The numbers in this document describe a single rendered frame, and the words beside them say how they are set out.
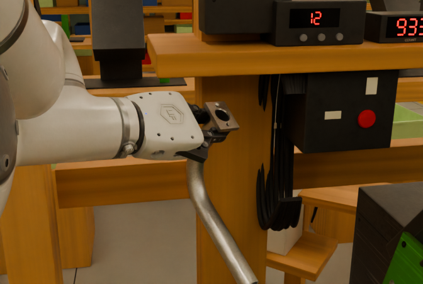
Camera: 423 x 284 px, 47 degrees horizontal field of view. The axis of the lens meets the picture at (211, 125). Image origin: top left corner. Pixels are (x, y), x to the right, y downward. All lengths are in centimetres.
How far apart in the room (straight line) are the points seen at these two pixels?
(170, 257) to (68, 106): 251
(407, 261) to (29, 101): 60
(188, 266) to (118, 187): 197
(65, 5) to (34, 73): 719
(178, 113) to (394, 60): 39
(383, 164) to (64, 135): 80
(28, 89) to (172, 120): 29
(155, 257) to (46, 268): 207
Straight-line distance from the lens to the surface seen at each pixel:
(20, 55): 42
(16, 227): 101
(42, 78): 46
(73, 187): 106
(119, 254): 315
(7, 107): 19
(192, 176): 82
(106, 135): 62
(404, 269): 83
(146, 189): 106
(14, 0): 39
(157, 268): 299
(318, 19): 85
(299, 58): 82
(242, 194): 100
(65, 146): 61
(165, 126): 68
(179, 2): 762
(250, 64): 80
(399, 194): 105
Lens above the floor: 166
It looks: 18 degrees down
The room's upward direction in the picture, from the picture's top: straight up
